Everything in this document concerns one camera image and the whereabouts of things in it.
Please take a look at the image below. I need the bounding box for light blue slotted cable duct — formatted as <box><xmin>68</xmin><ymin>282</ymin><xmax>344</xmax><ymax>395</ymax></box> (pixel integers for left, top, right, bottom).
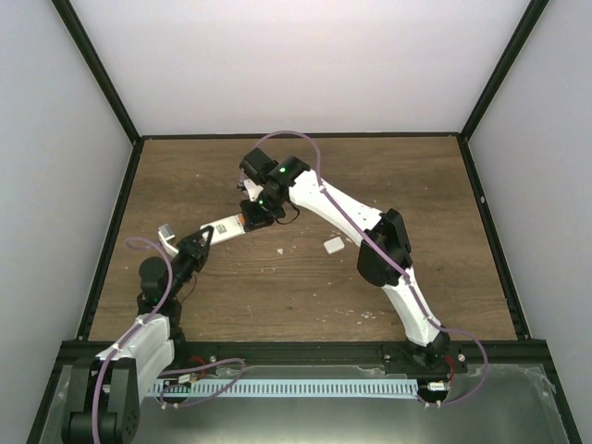
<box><xmin>147</xmin><ymin>379</ymin><xmax>418</xmax><ymax>400</ymax></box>

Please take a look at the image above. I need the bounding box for metal front plate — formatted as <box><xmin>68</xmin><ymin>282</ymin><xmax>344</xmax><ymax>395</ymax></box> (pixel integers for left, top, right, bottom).
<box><xmin>41</xmin><ymin>364</ymin><xmax>571</xmax><ymax>443</ymax></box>

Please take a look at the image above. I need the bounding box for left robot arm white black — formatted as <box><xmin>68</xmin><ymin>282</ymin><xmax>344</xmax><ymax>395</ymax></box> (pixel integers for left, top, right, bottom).
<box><xmin>61</xmin><ymin>225</ymin><xmax>215</xmax><ymax>443</ymax></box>

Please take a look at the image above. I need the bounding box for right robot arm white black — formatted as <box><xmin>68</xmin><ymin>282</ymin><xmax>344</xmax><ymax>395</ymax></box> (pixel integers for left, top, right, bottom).
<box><xmin>240</xmin><ymin>148</ymin><xmax>450</xmax><ymax>373</ymax></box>

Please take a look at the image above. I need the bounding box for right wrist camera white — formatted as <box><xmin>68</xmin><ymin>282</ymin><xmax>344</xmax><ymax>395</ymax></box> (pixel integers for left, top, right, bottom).
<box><xmin>237</xmin><ymin>177</ymin><xmax>264</xmax><ymax>202</ymax></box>

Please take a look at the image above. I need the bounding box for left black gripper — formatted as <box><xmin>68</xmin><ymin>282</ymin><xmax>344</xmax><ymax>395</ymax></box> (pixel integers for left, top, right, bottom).
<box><xmin>167</xmin><ymin>227</ymin><xmax>215</xmax><ymax>300</ymax></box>

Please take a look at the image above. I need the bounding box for white battery cover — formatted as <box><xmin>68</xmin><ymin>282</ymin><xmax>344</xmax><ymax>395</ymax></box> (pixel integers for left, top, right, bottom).
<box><xmin>323</xmin><ymin>237</ymin><xmax>345</xmax><ymax>255</ymax></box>

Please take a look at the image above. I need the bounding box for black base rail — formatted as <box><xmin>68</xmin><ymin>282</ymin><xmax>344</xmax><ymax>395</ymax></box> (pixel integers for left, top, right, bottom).
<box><xmin>59</xmin><ymin>340</ymin><xmax>549</xmax><ymax>376</ymax></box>

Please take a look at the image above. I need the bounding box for white remote control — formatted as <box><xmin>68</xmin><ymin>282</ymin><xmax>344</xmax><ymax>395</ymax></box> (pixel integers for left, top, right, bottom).
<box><xmin>200</xmin><ymin>215</ymin><xmax>245</xmax><ymax>245</ymax></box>

